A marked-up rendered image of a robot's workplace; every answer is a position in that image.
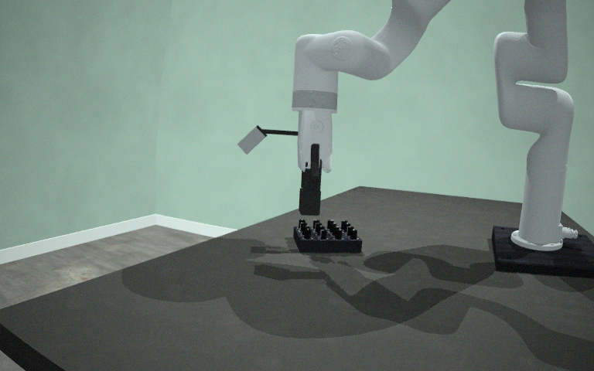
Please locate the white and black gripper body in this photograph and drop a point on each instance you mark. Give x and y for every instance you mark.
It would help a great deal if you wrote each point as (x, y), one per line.
(308, 135)

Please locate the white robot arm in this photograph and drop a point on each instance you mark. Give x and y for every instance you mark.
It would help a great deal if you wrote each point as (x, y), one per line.
(540, 55)

